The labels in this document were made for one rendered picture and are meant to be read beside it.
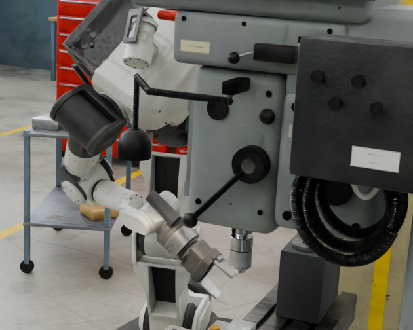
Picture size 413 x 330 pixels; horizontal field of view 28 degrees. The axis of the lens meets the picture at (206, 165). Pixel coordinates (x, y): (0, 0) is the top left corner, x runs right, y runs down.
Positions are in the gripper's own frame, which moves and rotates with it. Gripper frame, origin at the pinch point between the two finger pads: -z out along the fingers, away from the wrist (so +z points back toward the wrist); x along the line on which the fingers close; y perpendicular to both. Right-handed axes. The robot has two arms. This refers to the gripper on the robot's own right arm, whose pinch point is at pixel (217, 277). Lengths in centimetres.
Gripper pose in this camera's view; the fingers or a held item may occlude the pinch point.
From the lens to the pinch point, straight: 207.7
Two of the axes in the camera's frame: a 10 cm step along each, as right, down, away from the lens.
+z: -7.0, -6.9, 2.1
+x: 3.5, -5.8, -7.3
